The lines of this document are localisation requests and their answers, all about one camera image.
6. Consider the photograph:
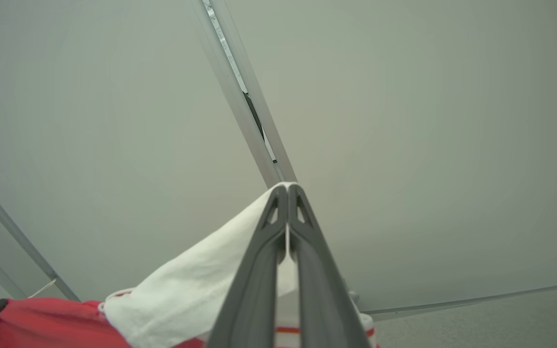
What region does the red white jersey garment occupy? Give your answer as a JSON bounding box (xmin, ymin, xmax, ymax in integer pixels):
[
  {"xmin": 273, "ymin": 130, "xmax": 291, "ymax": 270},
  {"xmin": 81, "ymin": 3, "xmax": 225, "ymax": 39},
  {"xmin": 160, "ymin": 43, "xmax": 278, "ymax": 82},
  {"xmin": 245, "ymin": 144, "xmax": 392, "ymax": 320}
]
[{"xmin": 0, "ymin": 182, "xmax": 381, "ymax": 348}]

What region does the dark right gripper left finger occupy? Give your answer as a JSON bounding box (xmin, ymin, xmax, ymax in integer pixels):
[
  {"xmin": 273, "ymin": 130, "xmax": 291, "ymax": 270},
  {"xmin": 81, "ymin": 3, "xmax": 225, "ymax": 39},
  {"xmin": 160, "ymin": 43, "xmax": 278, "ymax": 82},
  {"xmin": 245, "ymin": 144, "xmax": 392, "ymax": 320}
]
[{"xmin": 207, "ymin": 185, "xmax": 289, "ymax": 348}]

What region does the grey metal frame bar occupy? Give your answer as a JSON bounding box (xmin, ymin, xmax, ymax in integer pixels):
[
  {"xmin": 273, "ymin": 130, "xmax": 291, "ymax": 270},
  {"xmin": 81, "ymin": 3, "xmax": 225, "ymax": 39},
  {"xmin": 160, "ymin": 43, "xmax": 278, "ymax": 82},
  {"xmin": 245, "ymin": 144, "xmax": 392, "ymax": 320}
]
[{"xmin": 0, "ymin": 164, "xmax": 82, "ymax": 303}]

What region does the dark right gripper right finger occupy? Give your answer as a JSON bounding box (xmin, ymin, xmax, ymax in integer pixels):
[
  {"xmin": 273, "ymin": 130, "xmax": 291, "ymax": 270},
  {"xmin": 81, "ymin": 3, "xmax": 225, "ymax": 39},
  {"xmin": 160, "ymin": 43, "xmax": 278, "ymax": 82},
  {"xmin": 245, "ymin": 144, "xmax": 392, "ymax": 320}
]
[{"xmin": 288, "ymin": 185, "xmax": 371, "ymax": 348}]

